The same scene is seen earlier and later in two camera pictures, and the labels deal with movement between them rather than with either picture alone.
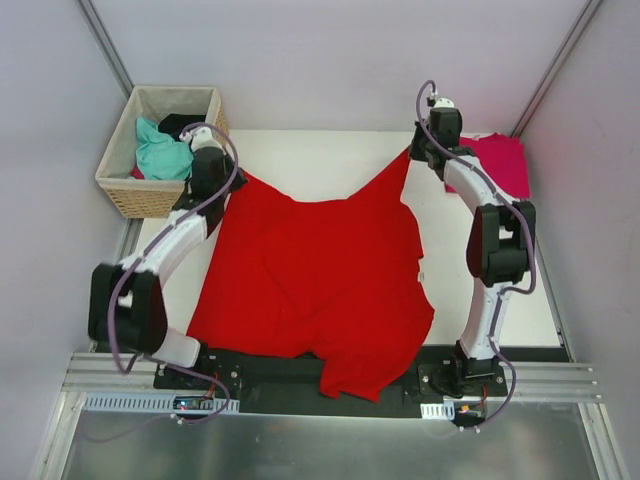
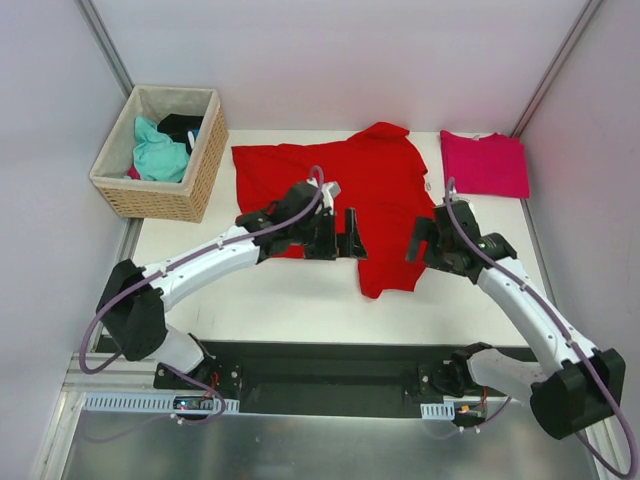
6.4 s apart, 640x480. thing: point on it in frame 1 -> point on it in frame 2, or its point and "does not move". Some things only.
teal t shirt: [158, 156] does not move
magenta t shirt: [503, 161] does not move
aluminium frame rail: [116, 372] does not move
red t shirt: [338, 282] -> [382, 178]
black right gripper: [417, 150] -> [432, 255]
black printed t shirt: [175, 123] does not move
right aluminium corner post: [563, 62] does not move
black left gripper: [235, 179] -> [335, 253]
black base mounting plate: [283, 385] does not move
